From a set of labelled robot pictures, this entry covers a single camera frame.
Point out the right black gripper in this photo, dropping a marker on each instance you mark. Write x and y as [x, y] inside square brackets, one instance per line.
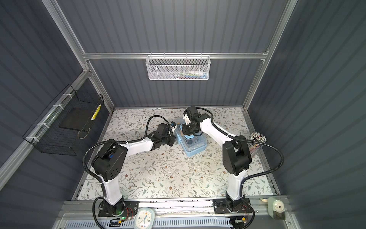
[185, 131]

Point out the clear cup of markers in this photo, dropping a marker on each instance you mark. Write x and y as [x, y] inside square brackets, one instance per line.
[256, 137]

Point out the white wire mesh basket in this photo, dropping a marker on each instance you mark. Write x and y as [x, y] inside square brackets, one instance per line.
[178, 69]

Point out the black wire wall basket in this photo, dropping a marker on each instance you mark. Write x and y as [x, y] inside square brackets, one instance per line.
[65, 127]

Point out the yellow marker in black basket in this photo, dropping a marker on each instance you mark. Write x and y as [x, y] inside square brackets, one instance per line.
[95, 113]

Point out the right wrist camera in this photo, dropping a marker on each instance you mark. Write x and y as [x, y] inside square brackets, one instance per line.
[186, 119]

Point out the light blue plastic tool box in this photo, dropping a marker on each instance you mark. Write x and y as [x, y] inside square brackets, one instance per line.
[191, 144]

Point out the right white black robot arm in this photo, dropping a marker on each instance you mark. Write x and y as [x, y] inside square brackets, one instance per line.
[236, 156]

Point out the floral table mat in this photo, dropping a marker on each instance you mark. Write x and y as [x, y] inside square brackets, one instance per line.
[168, 172]

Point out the green pencil sharpener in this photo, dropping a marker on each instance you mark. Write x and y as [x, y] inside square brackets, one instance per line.
[276, 208]

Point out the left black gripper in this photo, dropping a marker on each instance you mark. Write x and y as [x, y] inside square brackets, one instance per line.
[171, 143]

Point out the white analog clock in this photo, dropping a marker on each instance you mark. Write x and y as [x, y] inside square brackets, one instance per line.
[144, 218]

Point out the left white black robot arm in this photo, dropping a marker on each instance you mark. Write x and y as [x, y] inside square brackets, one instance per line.
[104, 160]

